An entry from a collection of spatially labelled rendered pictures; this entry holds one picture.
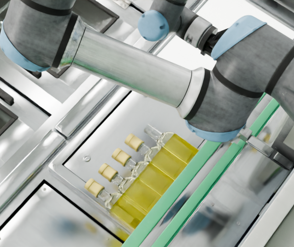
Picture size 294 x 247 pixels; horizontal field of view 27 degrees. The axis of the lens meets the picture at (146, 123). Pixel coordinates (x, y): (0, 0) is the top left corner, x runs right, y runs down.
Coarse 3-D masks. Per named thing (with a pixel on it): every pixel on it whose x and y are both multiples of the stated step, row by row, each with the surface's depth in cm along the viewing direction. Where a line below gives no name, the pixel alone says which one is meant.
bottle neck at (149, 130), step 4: (148, 124) 172; (148, 128) 171; (152, 128) 171; (156, 128) 172; (144, 132) 173; (148, 132) 171; (152, 132) 171; (156, 132) 171; (160, 132) 171; (152, 136) 171; (156, 136) 171; (156, 140) 171
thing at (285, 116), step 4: (284, 116) 145; (288, 116) 146; (280, 120) 148; (284, 120) 146; (280, 124) 149; (276, 128) 151; (280, 128) 152; (276, 132) 152; (272, 136) 155; (276, 136) 156; (272, 140) 156
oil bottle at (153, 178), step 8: (136, 168) 164; (144, 168) 164; (152, 168) 164; (136, 176) 163; (144, 176) 163; (152, 176) 163; (160, 176) 163; (168, 176) 164; (152, 184) 162; (160, 184) 162; (168, 184) 162; (160, 192) 161
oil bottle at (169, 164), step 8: (152, 152) 166; (160, 152) 166; (168, 152) 167; (144, 160) 169; (152, 160) 165; (160, 160) 165; (168, 160) 166; (176, 160) 166; (160, 168) 165; (168, 168) 165; (176, 168) 165; (184, 168) 165; (176, 176) 164
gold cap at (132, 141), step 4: (128, 136) 169; (132, 136) 169; (128, 140) 169; (132, 140) 169; (136, 140) 169; (140, 140) 169; (128, 144) 170; (132, 144) 169; (136, 144) 169; (140, 144) 168; (136, 148) 169
